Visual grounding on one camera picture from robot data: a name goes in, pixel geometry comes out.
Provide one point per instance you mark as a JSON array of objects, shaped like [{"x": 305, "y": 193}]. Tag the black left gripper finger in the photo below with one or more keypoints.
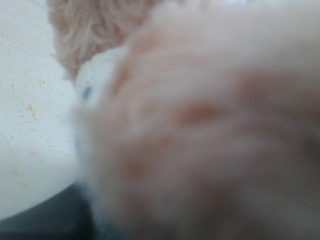
[{"x": 65, "y": 216}]

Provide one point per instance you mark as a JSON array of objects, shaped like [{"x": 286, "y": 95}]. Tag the tan teddy bear striped sweater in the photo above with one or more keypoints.
[{"x": 197, "y": 119}]

